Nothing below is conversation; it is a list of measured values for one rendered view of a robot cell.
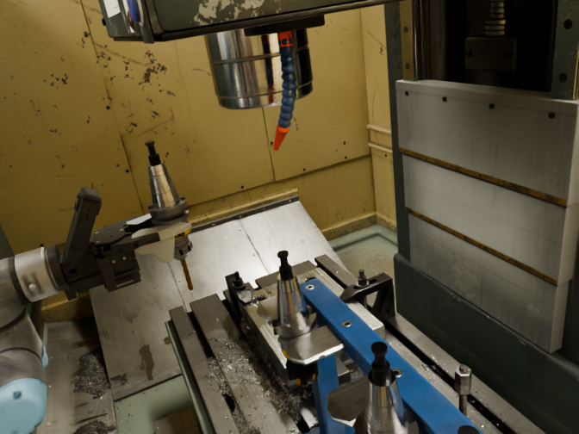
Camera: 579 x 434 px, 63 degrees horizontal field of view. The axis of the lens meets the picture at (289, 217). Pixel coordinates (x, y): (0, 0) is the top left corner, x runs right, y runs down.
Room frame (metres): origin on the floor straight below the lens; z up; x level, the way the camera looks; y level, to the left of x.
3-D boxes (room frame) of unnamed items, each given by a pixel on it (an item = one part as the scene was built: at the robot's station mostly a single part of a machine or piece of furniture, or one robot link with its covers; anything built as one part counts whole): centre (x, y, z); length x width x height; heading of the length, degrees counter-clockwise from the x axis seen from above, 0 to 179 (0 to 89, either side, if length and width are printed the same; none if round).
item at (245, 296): (1.00, 0.15, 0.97); 0.13 x 0.03 x 0.15; 21
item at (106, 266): (0.67, 0.31, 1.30); 0.12 x 0.08 x 0.09; 111
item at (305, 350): (0.49, 0.00, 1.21); 0.07 x 0.05 x 0.01; 111
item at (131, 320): (1.40, 0.25, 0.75); 0.89 x 0.67 x 0.26; 111
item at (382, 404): (0.34, -0.06, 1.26); 0.04 x 0.04 x 0.07
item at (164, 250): (0.67, 0.20, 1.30); 0.09 x 0.03 x 0.06; 97
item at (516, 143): (0.94, -0.41, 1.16); 0.48 x 0.05 x 0.51; 21
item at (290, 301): (0.54, 0.02, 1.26); 0.04 x 0.04 x 0.07
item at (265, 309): (0.59, 0.04, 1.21); 0.07 x 0.05 x 0.01; 111
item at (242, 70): (0.78, 0.01, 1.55); 0.16 x 0.16 x 0.12
